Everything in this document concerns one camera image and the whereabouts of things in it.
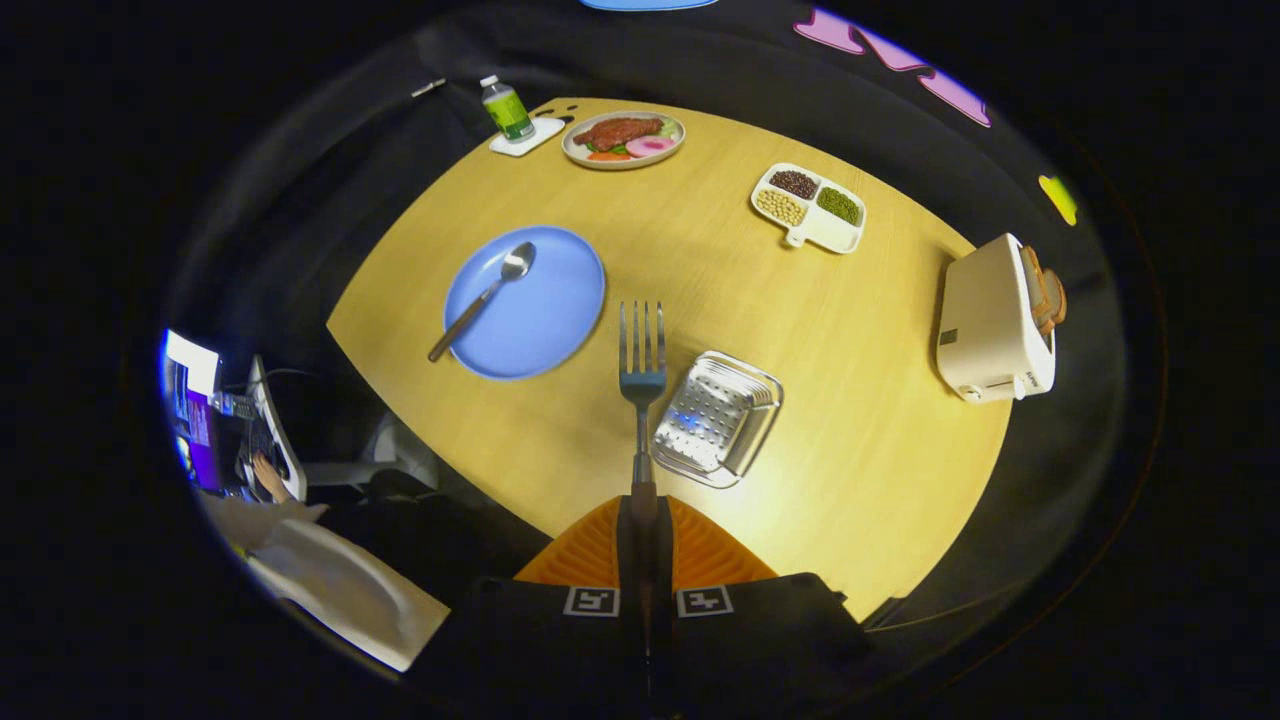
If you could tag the white toaster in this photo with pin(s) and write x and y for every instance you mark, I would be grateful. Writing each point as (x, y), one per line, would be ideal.
(985, 320)

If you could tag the blue plate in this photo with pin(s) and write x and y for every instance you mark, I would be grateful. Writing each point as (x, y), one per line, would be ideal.
(545, 310)

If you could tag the metal spoon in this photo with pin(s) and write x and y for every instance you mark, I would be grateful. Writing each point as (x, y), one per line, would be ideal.
(516, 262)

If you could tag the pile of brown beans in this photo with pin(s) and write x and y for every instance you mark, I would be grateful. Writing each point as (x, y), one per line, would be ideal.
(795, 183)

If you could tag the pile of green beans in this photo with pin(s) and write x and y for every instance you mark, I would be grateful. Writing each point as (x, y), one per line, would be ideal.
(839, 205)

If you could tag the white square coaster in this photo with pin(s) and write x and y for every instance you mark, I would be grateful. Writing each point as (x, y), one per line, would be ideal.
(548, 128)

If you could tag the white chair base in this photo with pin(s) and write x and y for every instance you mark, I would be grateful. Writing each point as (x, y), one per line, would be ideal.
(390, 455)

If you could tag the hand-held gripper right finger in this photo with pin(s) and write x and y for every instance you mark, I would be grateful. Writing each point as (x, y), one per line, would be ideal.
(660, 560)

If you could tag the pile of yellow beans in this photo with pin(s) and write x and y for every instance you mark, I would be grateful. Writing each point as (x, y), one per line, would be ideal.
(780, 207)

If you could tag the beige dinner plate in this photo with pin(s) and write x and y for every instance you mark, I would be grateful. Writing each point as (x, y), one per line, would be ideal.
(600, 165)

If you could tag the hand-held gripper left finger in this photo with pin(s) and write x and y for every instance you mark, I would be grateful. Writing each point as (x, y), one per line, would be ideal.
(632, 560)

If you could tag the small silver clip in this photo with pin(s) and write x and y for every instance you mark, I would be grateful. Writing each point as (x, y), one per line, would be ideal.
(428, 87)

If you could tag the toasted bread slice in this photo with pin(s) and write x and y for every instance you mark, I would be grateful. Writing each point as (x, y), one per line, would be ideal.
(1056, 298)
(1035, 290)

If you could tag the green label drink bottle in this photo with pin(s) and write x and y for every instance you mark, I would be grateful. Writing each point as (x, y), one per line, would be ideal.
(508, 112)

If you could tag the brown steak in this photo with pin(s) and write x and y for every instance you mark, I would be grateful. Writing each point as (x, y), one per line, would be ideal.
(615, 131)

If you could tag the metal fork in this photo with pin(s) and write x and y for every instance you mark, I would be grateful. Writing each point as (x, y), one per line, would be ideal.
(641, 385)

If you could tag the white divided dish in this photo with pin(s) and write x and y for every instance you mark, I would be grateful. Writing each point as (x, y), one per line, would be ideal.
(830, 232)

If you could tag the pink round food slice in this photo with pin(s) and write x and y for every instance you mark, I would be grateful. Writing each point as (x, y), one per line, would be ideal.
(650, 147)

